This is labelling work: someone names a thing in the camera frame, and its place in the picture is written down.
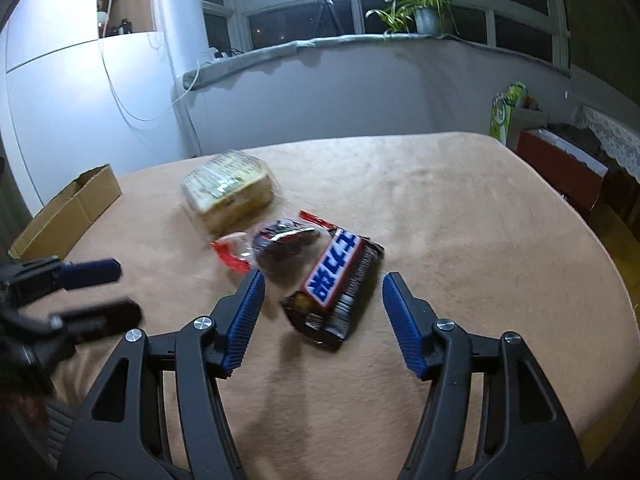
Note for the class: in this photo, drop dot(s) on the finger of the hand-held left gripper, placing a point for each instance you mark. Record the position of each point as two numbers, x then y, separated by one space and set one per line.
105 317
92 271

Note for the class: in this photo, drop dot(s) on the dark curtain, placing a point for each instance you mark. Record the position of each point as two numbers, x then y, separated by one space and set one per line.
600 15

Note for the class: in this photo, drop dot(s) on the bagged sliced bread loaf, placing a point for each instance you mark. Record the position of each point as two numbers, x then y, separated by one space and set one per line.
230 190

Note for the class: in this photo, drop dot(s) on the grey sill padding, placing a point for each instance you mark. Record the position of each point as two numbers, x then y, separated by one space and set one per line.
350 47

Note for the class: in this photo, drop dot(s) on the white lace cloth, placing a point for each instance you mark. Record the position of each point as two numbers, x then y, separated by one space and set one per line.
615 140

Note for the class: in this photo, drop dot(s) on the cardboard box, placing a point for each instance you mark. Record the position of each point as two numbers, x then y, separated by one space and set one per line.
75 210

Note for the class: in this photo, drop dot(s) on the power strip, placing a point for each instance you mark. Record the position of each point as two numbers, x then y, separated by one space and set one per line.
222 54

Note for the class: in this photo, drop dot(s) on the clear red-edged dark snack packet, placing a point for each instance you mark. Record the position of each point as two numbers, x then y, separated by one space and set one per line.
280 250

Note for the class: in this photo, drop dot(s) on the light tripod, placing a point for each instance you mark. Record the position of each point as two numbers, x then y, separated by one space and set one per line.
327 10

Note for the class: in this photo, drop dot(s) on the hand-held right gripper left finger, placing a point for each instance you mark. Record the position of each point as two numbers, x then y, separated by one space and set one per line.
245 320

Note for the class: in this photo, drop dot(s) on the potted spider plant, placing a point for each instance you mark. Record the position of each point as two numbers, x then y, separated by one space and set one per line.
425 10

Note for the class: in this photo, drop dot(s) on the large brown chocolate bar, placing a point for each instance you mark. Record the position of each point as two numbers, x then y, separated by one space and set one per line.
335 285

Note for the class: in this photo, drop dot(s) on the green printed bag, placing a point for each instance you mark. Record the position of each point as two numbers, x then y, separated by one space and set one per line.
505 110

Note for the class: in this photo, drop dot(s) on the red box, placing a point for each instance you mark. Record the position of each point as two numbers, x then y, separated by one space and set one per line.
560 165

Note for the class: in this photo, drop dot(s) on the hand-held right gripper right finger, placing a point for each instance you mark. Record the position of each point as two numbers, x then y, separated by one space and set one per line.
405 332

